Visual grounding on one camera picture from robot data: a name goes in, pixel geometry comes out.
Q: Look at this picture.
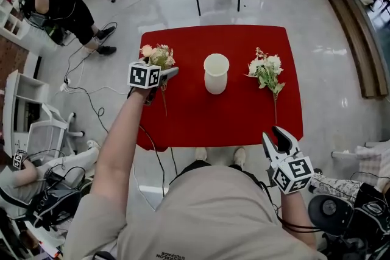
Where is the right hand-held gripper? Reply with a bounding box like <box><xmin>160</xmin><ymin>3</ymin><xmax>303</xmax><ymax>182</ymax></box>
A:
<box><xmin>261</xmin><ymin>125</ymin><xmax>315</xmax><ymax>195</ymax></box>

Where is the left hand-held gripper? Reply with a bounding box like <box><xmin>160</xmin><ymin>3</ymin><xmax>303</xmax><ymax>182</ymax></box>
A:
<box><xmin>126</xmin><ymin>60</ymin><xmax>180</xmax><ymax>107</ymax></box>

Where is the pink flower bouquet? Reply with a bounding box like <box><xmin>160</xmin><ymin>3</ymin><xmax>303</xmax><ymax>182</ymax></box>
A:
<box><xmin>139</xmin><ymin>43</ymin><xmax>176</xmax><ymax>118</ymax></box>

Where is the white vase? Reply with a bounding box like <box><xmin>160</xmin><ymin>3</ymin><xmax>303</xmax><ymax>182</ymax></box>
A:
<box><xmin>203</xmin><ymin>52</ymin><xmax>230</xmax><ymax>96</ymax></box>

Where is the white flower bouquet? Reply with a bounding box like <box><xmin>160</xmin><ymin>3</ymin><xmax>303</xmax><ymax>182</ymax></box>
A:
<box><xmin>243</xmin><ymin>46</ymin><xmax>286</xmax><ymax>125</ymax></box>

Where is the person's left forearm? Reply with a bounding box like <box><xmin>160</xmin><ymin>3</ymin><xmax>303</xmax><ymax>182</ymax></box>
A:
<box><xmin>90</xmin><ymin>87</ymin><xmax>150</xmax><ymax>225</ymax></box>

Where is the person's right forearm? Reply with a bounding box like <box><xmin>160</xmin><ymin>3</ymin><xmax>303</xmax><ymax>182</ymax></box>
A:
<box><xmin>280</xmin><ymin>190</ymin><xmax>318</xmax><ymax>251</ymax></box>

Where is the person's right shoe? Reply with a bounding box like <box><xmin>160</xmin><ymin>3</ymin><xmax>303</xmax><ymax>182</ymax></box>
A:
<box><xmin>233</xmin><ymin>147</ymin><xmax>247</xmax><ymax>169</ymax></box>

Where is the person's shoe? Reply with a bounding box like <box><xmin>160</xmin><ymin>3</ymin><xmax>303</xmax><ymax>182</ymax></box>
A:
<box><xmin>233</xmin><ymin>147</ymin><xmax>247</xmax><ymax>169</ymax></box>
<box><xmin>194</xmin><ymin>147</ymin><xmax>209</xmax><ymax>163</ymax></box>

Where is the red tablecloth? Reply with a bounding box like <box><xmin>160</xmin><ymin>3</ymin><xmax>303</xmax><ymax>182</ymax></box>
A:
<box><xmin>136</xmin><ymin>24</ymin><xmax>305</xmax><ymax>152</ymax></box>

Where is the person's left shoe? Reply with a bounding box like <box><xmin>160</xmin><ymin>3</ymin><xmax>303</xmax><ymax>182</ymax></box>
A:
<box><xmin>194</xmin><ymin>147</ymin><xmax>209</xmax><ymax>163</ymax></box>

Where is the black backpack rig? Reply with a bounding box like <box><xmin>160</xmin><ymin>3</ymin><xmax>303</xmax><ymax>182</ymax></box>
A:
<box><xmin>307</xmin><ymin>181</ymin><xmax>390</xmax><ymax>260</ymax></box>
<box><xmin>29</xmin><ymin>167</ymin><xmax>87</xmax><ymax>230</ymax></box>

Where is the white checked cloth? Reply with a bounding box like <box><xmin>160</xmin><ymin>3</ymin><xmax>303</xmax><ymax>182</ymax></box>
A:
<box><xmin>331</xmin><ymin>139</ymin><xmax>390</xmax><ymax>176</ymax></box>

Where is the person's beige shirt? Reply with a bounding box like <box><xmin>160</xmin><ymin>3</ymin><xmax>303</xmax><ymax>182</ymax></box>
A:
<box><xmin>63</xmin><ymin>165</ymin><xmax>327</xmax><ymax>260</ymax></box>

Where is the white power strip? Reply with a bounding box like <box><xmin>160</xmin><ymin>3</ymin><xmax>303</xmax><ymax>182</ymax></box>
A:
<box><xmin>59</xmin><ymin>78</ymin><xmax>73</xmax><ymax>93</ymax></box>

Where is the wooden step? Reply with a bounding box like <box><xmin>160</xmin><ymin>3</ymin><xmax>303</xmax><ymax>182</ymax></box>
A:
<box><xmin>325</xmin><ymin>0</ymin><xmax>389</xmax><ymax>99</ymax></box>

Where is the white side cabinet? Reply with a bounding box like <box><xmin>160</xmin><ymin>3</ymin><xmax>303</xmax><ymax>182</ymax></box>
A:
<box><xmin>2</xmin><ymin>69</ymin><xmax>50</xmax><ymax>156</ymax></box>

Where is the white cubby shelf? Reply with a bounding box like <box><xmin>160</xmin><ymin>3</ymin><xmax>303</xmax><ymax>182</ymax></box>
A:
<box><xmin>0</xmin><ymin>0</ymin><xmax>26</xmax><ymax>41</ymax></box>

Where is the black harness strap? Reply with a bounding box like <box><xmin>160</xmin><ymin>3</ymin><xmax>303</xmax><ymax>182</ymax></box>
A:
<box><xmin>168</xmin><ymin>160</ymin><xmax>260</xmax><ymax>187</ymax></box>

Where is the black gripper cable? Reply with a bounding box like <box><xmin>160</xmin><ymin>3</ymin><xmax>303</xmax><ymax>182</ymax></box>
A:
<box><xmin>258</xmin><ymin>182</ymin><xmax>322</xmax><ymax>234</ymax></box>

